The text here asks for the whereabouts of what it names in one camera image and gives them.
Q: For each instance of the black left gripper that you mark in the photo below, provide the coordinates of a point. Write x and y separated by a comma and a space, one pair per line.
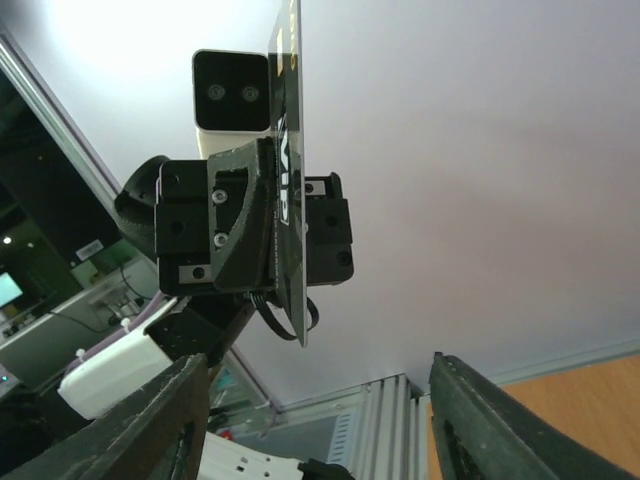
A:
214, 224

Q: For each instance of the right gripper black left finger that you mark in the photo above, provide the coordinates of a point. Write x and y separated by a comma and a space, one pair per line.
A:
157, 432

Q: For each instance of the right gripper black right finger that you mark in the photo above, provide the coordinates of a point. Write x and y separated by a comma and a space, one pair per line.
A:
481, 432

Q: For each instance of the black VIP credit card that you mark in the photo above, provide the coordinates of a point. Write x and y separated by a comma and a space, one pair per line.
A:
286, 130

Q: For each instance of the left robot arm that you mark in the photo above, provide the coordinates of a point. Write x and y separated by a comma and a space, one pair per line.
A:
170, 326

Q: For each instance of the aluminium frame rail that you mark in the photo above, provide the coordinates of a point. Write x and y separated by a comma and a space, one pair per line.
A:
391, 440

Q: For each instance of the grey slotted cable duct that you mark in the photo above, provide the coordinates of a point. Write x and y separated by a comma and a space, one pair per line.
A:
342, 440

